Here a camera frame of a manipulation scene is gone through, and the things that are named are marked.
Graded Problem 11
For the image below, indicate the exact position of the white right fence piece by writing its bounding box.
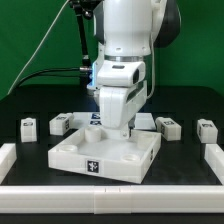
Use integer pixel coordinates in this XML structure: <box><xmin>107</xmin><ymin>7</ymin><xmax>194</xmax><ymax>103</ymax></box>
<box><xmin>204</xmin><ymin>144</ymin><xmax>224</xmax><ymax>186</ymax></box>

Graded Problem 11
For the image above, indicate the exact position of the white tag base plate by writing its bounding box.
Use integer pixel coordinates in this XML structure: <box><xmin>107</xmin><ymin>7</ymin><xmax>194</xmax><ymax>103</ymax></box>
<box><xmin>70</xmin><ymin>112</ymin><xmax>156</xmax><ymax>130</ymax></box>

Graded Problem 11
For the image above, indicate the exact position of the white fence piece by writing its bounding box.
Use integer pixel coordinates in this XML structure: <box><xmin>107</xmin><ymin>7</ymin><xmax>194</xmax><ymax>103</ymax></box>
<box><xmin>0</xmin><ymin>143</ymin><xmax>17</xmax><ymax>184</ymax></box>
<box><xmin>204</xmin><ymin>144</ymin><xmax>224</xmax><ymax>186</ymax></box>

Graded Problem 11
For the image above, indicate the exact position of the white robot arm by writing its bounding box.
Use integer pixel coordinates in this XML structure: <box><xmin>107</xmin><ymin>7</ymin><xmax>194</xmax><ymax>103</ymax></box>
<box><xmin>87</xmin><ymin>0</ymin><xmax>181</xmax><ymax>139</ymax></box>

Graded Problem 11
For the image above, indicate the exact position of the white front fence rail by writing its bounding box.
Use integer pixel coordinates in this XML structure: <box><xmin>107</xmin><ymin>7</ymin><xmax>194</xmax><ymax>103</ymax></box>
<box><xmin>0</xmin><ymin>185</ymin><xmax>224</xmax><ymax>214</ymax></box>

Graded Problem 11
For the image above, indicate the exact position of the white left fence piece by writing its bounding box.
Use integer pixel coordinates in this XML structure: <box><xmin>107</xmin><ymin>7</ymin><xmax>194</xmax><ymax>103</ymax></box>
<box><xmin>0</xmin><ymin>143</ymin><xmax>17</xmax><ymax>184</ymax></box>

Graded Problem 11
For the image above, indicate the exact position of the white square tabletop part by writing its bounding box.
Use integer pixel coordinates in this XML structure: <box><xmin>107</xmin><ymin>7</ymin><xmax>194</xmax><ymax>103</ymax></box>
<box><xmin>48</xmin><ymin>126</ymin><xmax>161</xmax><ymax>183</ymax></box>

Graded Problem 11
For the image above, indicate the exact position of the black cable on table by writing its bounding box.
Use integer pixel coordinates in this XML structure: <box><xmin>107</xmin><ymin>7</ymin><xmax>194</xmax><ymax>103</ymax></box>
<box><xmin>9</xmin><ymin>65</ymin><xmax>94</xmax><ymax>95</ymax></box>

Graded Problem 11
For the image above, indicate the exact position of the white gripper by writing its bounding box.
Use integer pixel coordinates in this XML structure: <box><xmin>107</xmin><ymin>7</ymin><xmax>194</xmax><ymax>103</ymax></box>
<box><xmin>99</xmin><ymin>81</ymin><xmax>147</xmax><ymax>139</ymax></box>

